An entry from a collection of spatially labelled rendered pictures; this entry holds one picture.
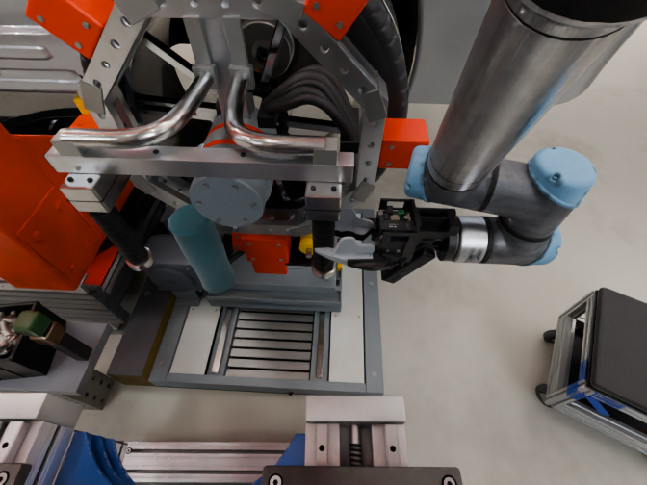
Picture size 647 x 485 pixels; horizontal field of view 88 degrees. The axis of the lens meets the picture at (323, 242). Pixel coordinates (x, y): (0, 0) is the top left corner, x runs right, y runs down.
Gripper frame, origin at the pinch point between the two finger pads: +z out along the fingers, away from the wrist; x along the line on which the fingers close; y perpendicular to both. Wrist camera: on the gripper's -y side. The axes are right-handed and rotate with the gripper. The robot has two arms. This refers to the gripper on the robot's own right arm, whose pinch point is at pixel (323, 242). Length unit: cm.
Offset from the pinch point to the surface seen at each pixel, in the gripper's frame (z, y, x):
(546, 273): -97, -83, -50
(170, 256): 49, -42, -24
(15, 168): 62, -1, -16
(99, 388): 76, -77, 7
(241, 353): 30, -77, -7
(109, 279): 75, -56, -23
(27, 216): 62, -9, -11
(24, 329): 57, -17, 10
